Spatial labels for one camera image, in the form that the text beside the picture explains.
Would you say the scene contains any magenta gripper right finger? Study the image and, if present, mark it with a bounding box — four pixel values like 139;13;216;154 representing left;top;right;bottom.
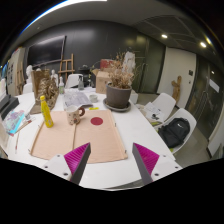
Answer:
132;143;159;185

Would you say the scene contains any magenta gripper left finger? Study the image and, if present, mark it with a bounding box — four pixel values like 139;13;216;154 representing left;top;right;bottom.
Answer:
64;143;91;185

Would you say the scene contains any flattened cardboard sheet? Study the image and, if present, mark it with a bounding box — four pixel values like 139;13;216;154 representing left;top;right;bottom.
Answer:
31;110;127;164

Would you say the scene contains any black backpack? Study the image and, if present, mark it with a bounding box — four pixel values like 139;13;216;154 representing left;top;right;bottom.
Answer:
158;118;190;148

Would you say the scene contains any red round sticker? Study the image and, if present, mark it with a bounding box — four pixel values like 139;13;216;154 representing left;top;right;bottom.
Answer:
91;117;103;126

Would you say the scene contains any white chair with backpack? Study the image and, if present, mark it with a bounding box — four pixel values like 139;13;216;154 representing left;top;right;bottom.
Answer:
158;108;196;153

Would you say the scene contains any floral ceramic mug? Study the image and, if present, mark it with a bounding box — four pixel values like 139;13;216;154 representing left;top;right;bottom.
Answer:
66;105;85;125

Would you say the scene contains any yellow plastic bottle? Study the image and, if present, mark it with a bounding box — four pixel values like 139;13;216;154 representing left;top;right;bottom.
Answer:
40;95;54;128

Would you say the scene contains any white chair with papers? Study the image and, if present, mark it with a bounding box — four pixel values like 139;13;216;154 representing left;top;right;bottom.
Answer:
144;93;176;122

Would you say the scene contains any grey round saucer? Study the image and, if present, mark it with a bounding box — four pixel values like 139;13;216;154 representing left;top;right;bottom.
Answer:
103;98;131;112

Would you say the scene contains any open magazine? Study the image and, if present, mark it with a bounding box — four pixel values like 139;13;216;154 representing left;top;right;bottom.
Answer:
64;92;92;107

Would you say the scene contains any small white cup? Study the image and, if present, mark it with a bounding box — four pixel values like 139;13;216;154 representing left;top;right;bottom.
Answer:
89;94;98;103

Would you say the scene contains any colourful book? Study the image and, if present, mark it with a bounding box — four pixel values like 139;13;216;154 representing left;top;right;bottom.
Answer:
3;110;25;134

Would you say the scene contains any green label bottle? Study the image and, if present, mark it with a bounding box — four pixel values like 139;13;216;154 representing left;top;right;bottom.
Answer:
59;77;64;94

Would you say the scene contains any grey pot with dried plant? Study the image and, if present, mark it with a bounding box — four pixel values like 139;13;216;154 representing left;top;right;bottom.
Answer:
106;53;134;108

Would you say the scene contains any clear spray bottle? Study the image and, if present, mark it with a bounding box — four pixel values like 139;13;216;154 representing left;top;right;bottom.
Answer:
78;75;84;90

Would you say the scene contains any white chair behind table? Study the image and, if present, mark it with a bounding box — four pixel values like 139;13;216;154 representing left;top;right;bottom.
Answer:
65;74;83;89

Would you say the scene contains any wooden figure sculpture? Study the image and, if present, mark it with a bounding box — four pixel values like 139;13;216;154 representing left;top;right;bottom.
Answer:
171;76;182;102

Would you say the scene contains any brown dried bouquet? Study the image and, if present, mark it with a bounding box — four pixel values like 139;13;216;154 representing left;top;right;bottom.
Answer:
36;78;59;109

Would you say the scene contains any brown cardboard box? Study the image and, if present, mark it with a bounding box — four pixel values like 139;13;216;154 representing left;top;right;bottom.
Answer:
93;69;110;94

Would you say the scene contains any wooden easel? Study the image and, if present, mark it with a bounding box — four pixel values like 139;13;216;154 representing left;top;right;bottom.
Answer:
58;54;75;79

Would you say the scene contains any dark wall screen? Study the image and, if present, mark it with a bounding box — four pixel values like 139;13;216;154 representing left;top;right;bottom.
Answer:
27;36;66;67

